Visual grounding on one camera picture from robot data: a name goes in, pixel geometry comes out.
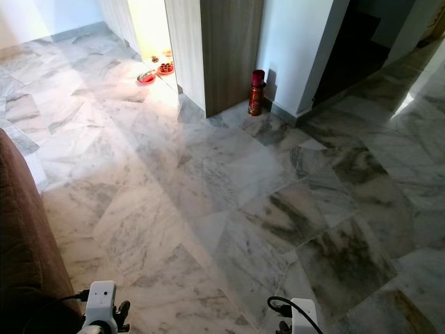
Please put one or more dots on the brown fabric sofa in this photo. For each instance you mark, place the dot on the brown fabric sofa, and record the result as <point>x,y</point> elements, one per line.
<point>28,264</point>

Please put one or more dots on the red plate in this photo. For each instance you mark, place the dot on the red plate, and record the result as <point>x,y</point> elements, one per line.
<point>165,68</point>
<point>147,78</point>

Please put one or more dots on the brown wooden door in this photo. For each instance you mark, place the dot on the brown wooden door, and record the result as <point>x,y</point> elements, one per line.
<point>229,56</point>

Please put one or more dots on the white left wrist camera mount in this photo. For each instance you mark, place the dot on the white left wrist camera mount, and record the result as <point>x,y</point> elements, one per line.
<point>101,299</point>

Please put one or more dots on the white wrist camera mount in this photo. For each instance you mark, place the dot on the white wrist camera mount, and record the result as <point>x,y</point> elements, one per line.
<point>101,299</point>
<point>304,316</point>

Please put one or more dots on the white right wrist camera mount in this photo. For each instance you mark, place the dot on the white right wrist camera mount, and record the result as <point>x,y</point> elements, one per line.
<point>304,316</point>

